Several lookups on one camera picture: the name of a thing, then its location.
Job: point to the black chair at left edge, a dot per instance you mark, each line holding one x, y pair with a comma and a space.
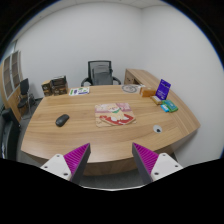
9, 134

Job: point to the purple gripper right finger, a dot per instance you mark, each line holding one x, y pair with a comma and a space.
153, 166

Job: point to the yellow small box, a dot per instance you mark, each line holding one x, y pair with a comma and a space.
156, 100

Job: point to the green tissue packet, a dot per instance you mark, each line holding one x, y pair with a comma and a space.
171, 106

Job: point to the white green sticker sheet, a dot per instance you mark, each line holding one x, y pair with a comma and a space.
79, 91

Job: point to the wooden side cabinet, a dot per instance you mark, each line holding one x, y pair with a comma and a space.
136, 76

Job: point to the dark brown box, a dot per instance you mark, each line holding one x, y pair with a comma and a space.
59, 85

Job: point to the small brown box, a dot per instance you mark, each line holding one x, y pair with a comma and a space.
47, 88

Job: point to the black mesh office chair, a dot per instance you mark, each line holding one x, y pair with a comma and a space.
100, 73

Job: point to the black side chair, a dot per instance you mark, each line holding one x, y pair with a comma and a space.
25, 98

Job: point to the orange cardboard box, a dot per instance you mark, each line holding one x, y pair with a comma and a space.
147, 92

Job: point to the purple standing sign card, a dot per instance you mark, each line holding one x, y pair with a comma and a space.
163, 89

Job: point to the cartoon printed mouse pad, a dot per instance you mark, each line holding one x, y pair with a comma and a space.
114, 114

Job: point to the round grey coaster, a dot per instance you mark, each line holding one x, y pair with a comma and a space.
130, 88

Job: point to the black computer mouse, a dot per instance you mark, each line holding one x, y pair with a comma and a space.
60, 121

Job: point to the blue small packet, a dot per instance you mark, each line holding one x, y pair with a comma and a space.
165, 108

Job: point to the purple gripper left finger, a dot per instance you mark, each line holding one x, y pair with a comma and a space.
71, 165

